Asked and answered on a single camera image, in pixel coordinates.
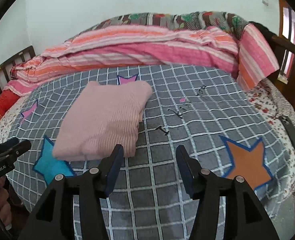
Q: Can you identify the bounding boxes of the brown floral patchwork quilt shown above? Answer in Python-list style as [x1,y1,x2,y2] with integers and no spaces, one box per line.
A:
[75,11,250,40]

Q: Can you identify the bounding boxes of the grey checked bed cover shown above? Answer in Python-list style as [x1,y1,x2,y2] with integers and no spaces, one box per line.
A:
[8,65,290,239]

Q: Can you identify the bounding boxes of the pink orange striped blanket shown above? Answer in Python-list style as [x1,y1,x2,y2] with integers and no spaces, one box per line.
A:
[5,24,279,96]

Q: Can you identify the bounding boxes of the pink knit sweater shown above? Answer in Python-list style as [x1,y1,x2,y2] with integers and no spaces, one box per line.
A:
[52,81,152,161]

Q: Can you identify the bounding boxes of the red pillow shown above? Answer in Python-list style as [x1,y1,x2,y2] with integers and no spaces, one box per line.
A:
[0,89,20,120]

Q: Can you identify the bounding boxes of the wooden door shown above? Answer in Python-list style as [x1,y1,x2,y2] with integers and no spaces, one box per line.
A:
[273,0,295,110]

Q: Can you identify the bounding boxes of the black smartphone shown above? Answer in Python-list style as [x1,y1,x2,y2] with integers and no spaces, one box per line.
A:
[279,115,295,149]

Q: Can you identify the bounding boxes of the dark wooden headboard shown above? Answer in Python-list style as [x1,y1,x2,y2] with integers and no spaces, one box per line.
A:
[0,46,36,94]

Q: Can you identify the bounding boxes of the person's left hand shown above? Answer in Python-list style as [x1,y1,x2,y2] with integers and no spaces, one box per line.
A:
[0,176,12,230]

